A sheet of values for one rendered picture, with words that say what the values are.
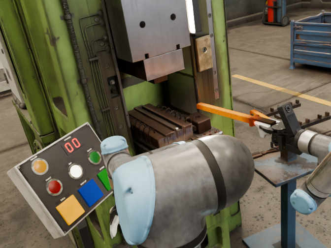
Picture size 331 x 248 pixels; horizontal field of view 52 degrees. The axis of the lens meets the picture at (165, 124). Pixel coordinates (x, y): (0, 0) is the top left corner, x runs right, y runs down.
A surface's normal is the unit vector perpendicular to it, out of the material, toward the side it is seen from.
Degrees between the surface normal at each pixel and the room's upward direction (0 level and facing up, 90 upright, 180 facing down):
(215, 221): 90
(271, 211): 0
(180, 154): 9
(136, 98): 90
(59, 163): 60
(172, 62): 90
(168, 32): 90
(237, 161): 52
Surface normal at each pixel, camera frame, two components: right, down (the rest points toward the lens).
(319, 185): -0.69, 0.44
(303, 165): -0.14, -0.90
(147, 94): 0.54, 0.29
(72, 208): 0.65, -0.35
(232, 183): 0.38, 0.14
